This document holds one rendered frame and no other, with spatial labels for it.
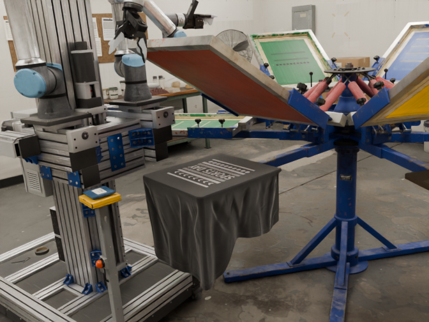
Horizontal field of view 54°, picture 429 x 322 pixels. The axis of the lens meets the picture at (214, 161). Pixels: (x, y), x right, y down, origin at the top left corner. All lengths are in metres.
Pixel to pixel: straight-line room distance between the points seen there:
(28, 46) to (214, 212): 0.98
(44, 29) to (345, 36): 5.08
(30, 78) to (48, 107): 0.20
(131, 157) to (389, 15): 4.74
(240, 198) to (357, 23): 4.99
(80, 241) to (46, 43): 1.04
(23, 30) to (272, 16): 6.01
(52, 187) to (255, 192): 1.17
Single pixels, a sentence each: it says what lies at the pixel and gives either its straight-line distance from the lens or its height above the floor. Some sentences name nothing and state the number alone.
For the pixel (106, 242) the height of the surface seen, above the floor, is 0.75.
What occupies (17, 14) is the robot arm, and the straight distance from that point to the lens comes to 1.85.
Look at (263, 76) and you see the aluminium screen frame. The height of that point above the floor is 1.39.
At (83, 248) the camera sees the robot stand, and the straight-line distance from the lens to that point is 2.46.
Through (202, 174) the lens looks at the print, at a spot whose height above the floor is 0.95.
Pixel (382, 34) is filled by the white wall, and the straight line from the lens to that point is 6.35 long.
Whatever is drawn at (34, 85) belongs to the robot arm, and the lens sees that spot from 1.81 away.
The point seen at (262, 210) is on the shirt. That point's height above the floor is 0.77.
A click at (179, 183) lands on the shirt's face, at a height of 0.95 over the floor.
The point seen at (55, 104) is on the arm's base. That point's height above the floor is 1.32.
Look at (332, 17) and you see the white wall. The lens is 6.77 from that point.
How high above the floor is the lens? 1.55
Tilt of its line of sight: 16 degrees down
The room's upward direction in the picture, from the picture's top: 4 degrees counter-clockwise
